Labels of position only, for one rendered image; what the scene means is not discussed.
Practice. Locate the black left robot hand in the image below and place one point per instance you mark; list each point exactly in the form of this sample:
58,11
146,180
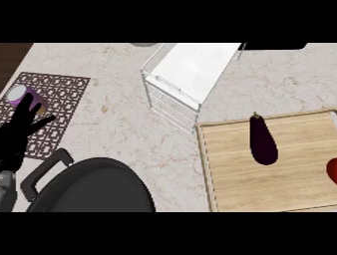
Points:
8,136

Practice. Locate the dark purple eggplant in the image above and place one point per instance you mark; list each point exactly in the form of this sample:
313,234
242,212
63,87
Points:
263,140

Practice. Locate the pale wooden tray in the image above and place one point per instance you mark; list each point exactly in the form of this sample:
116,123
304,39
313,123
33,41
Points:
277,162

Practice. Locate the brown patterned placemat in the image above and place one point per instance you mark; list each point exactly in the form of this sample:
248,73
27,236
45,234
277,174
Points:
47,113

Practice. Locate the purple can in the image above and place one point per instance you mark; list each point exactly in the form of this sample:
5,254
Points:
27,98

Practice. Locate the black appliance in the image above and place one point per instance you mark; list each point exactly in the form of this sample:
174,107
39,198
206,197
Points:
274,46

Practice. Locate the grey round object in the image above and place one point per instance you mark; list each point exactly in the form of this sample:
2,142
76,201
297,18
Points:
143,44

